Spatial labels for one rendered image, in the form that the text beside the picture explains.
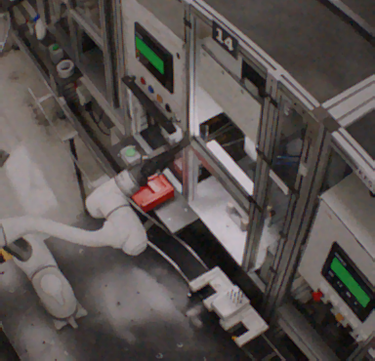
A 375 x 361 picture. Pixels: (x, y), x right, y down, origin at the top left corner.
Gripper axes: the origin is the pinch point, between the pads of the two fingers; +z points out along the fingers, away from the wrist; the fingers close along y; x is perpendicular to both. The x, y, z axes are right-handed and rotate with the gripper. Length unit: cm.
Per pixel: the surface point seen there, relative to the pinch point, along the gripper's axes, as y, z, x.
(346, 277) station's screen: 7, 23, -82
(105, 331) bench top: -48, -77, -23
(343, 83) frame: 38, 53, -44
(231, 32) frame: 49, 35, -15
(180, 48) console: 33.3, 20.3, 7.7
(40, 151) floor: -103, -93, 146
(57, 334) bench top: -38, -97, -16
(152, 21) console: 36.2, 18.4, 24.5
